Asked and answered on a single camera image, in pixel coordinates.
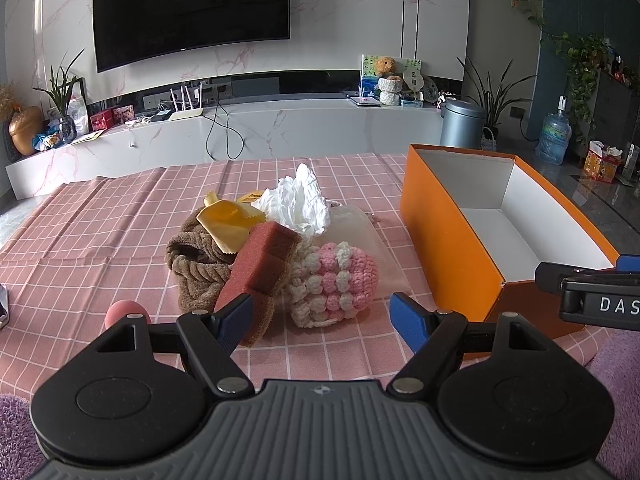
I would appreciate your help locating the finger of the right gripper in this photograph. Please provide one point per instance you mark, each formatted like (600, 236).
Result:
(628, 263)
(550, 276)

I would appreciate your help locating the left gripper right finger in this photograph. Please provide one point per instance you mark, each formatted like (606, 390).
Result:
(434, 337)

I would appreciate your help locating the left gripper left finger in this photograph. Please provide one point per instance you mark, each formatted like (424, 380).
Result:
(210, 339)

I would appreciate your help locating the brown braided plush headband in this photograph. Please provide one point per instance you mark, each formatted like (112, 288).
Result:
(199, 266)

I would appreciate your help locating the orange cardboard box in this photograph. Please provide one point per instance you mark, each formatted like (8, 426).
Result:
(481, 222)

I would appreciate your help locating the red scouring sponge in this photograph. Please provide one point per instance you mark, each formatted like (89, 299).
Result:
(261, 269)

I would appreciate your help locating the pink soft ball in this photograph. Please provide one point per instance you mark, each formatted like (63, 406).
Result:
(122, 309)

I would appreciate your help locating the translucent mesh drawstring bag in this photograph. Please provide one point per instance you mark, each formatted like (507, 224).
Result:
(351, 225)

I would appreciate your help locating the pink white crochet pouch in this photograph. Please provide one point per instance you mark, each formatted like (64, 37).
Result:
(329, 284)

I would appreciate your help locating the yellow snack packet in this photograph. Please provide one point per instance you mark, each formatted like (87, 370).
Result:
(228, 222)

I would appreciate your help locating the white tissue paper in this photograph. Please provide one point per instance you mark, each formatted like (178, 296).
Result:
(296, 203)

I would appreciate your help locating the purple fuzzy cushion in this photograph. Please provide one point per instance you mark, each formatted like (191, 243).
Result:
(616, 365)

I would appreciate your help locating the orange gift box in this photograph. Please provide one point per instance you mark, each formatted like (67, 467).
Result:
(602, 161)

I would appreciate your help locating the blue water jug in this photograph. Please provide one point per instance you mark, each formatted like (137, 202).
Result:
(555, 135)

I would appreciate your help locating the dark shelf cabinet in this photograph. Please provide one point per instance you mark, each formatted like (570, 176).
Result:
(615, 116)

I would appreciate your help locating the woven pink basket bag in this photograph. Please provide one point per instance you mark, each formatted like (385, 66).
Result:
(488, 141)

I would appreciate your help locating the grey metal trash can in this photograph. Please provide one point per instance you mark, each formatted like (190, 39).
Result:
(462, 124)

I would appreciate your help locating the long leaf potted plant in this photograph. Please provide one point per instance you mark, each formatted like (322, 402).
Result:
(494, 96)

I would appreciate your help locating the hanging vine plant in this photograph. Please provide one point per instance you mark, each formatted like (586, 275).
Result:
(573, 53)

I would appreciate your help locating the white marble tv console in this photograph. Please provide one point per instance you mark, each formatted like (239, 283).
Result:
(252, 130)

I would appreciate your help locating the white wifi router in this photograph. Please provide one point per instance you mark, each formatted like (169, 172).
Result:
(187, 103)

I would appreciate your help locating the round paper fan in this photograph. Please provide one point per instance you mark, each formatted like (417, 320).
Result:
(413, 80)

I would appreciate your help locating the red gift box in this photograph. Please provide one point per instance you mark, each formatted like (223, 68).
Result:
(102, 120)

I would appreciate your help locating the white knitted pot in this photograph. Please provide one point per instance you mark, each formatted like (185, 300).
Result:
(390, 90)

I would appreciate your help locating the brown teddy bear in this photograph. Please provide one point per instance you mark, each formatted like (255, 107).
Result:
(385, 67)

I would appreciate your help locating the golden gourd ornament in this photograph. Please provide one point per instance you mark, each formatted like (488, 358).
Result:
(24, 125)

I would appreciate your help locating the left potted grass plant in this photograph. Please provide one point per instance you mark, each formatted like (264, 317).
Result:
(60, 91)

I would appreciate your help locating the black wall television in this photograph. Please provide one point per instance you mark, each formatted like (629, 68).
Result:
(128, 31)

